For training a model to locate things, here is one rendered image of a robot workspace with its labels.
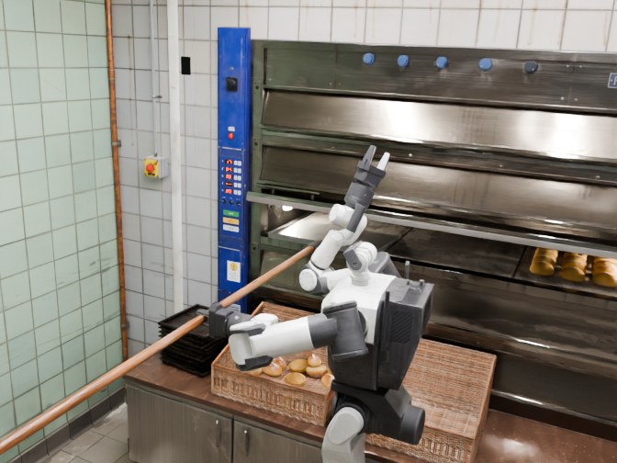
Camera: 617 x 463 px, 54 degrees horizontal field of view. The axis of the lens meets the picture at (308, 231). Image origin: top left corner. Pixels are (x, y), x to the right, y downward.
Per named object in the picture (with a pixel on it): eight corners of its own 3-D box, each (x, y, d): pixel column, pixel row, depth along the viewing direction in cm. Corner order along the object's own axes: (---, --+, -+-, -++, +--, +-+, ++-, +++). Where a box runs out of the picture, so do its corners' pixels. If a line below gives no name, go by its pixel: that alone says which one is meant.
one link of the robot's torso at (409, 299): (429, 364, 201) (439, 262, 191) (408, 419, 170) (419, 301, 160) (342, 346, 211) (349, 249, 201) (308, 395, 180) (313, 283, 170)
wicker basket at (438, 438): (368, 378, 289) (373, 326, 281) (490, 410, 268) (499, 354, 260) (330, 434, 246) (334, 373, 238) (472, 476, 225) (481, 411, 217)
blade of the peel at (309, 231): (374, 256, 275) (375, 251, 275) (268, 237, 297) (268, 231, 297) (398, 236, 307) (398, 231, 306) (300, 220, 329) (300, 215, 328)
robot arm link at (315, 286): (324, 297, 228) (374, 287, 214) (303, 302, 218) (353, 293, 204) (318, 266, 229) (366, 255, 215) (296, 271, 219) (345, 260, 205)
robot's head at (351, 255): (377, 260, 182) (364, 238, 182) (369, 269, 174) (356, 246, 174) (360, 268, 185) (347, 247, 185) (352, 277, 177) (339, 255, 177)
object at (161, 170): (152, 174, 319) (151, 154, 316) (168, 176, 315) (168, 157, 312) (143, 176, 312) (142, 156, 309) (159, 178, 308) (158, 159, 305)
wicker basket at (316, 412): (260, 349, 313) (261, 299, 305) (364, 376, 292) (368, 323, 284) (208, 395, 270) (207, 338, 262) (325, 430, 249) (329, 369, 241)
